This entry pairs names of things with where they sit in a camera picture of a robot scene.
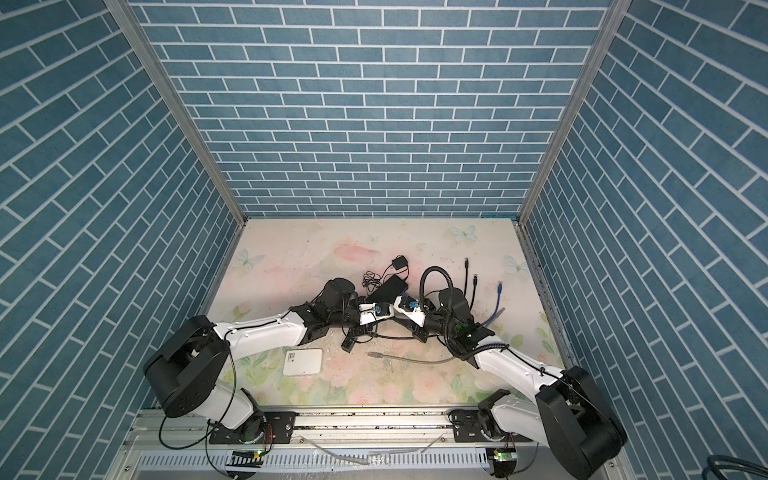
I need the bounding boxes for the black power adapter with cable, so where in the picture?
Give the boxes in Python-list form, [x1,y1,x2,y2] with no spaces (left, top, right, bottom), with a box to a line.
[362,255,409,294]

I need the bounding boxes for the black network switch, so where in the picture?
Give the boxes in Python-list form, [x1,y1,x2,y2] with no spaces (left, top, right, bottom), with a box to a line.
[366,275,408,304]

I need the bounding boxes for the blue ethernet cable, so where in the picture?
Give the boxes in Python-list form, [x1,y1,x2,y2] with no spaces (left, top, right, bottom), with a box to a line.
[479,280,505,328]

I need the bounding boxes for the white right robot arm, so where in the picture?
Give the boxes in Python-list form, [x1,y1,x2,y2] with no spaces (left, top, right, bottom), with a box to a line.
[419,288,628,479]

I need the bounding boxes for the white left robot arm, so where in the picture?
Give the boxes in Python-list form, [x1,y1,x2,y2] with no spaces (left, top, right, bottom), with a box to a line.
[143,278,359,431]

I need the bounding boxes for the white flat box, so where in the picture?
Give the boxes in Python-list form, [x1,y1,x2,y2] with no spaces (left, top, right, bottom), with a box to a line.
[282,348,323,377]

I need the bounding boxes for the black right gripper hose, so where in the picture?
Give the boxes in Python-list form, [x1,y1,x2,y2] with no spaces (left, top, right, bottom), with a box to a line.
[418,265,455,307]

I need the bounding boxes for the grey ethernet cable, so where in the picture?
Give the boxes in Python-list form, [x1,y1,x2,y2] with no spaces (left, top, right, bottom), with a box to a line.
[365,307,507,366]

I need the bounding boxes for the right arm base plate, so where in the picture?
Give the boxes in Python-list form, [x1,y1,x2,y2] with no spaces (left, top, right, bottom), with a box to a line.
[447,408,534,443]

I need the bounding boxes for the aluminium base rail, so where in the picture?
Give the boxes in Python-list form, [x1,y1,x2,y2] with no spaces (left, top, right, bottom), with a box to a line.
[104,403,637,480]

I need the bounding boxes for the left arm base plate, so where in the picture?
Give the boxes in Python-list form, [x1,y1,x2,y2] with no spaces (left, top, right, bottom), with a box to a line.
[209,411,297,447]

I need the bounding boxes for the black cable bottom right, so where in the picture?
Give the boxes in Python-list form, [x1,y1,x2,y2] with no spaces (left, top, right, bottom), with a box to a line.
[701,454,768,480]

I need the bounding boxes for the aluminium corner post right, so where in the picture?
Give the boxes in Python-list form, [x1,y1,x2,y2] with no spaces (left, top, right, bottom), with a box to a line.
[518,0,631,226]

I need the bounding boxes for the aluminium corner post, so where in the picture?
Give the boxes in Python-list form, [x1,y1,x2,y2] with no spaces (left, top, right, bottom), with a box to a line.
[105,0,247,226]
[518,0,631,226]

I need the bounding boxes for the aluminium corner post left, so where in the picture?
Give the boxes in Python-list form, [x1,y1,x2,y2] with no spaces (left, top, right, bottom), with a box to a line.
[105,0,247,226]

